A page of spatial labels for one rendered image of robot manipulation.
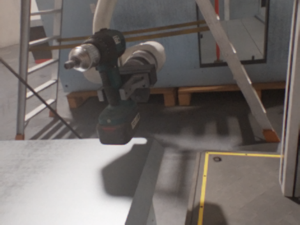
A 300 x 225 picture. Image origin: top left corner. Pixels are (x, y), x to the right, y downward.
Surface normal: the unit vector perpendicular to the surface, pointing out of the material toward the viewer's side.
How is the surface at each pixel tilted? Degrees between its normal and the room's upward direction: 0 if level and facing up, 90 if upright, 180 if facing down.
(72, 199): 0
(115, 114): 9
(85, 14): 90
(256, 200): 0
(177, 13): 90
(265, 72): 90
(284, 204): 0
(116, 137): 90
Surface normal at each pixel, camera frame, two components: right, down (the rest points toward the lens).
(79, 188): -0.15, -0.91
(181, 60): -0.25, 0.41
